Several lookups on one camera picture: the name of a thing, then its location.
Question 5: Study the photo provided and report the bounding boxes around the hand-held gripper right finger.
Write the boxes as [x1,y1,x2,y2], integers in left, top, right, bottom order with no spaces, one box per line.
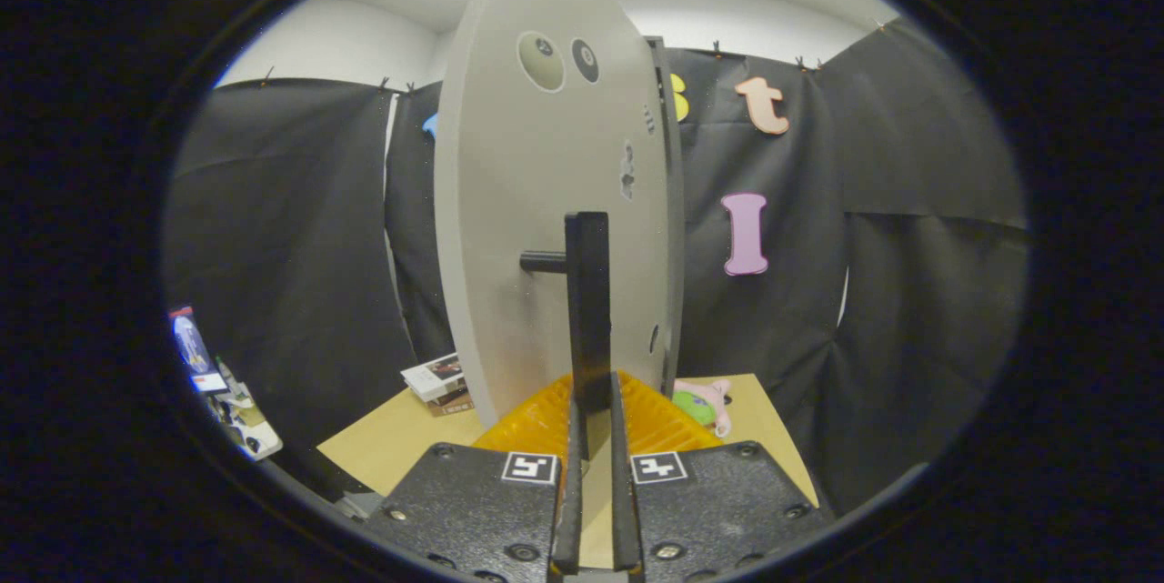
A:
[609,371,833,583]

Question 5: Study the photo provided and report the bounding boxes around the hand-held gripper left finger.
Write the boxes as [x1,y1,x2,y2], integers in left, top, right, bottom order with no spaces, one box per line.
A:
[364,372,583,583]

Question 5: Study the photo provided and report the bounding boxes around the black cabinet door handle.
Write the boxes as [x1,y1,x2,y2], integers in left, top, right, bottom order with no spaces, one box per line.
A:
[520,212,612,461]

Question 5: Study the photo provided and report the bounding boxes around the grey shoe cabinet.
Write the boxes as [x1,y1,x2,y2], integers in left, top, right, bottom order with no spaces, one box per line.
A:
[647,35,686,377]

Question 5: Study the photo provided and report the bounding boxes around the white shoe cabinet door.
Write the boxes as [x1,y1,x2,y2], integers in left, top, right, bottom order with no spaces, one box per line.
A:
[434,0,674,429]

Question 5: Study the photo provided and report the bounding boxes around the pink and green plush toy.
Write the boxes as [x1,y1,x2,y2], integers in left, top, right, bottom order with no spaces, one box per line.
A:
[671,378,733,438]

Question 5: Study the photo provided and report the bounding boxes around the white cover book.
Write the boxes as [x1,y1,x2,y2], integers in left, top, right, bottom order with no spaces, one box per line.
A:
[401,353,465,402]

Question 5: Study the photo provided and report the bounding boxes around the cluttered side shelf items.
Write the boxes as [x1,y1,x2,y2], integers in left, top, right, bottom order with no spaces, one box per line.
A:
[168,306,283,461]

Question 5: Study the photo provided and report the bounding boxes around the black backdrop cloth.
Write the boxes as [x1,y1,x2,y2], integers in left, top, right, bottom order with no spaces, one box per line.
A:
[164,19,1029,511]

